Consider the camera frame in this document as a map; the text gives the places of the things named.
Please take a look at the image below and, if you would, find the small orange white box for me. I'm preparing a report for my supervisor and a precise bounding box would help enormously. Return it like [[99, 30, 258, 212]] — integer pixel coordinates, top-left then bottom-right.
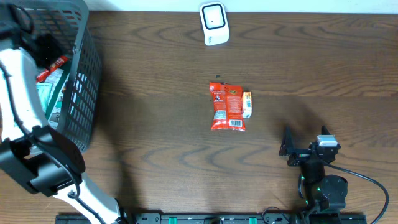
[[242, 92, 252, 119]]

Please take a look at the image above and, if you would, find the red snack bag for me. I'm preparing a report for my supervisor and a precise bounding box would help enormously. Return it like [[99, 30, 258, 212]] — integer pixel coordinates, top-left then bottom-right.
[[209, 82, 246, 131]]

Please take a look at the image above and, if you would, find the light green wipes pack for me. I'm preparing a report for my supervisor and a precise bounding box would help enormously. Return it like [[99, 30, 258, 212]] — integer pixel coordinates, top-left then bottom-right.
[[36, 83, 53, 112]]

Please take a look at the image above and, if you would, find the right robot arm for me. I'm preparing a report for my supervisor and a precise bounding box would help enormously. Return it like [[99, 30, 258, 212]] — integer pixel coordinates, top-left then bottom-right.
[[279, 126, 348, 223]]

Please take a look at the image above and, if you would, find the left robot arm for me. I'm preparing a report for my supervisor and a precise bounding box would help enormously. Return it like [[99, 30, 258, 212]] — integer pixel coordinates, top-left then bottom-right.
[[1, 1, 131, 223]]

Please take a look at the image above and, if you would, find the white barcode scanner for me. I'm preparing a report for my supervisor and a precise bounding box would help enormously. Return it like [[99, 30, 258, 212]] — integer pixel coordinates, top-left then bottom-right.
[[199, 2, 229, 46]]

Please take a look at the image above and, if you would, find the dark green flat package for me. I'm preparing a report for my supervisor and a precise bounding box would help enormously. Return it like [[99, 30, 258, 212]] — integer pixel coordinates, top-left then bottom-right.
[[45, 68, 70, 129]]

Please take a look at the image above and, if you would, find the grey plastic mesh basket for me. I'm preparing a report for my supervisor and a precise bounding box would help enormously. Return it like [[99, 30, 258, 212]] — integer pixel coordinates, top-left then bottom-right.
[[9, 0, 102, 152]]

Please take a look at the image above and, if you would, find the red stick sachet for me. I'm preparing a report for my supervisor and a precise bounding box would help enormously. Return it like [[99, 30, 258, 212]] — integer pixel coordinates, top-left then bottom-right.
[[36, 55, 69, 83]]

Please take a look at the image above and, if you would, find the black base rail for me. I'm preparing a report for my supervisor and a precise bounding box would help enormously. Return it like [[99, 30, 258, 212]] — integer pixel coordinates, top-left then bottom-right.
[[55, 212, 368, 224]]

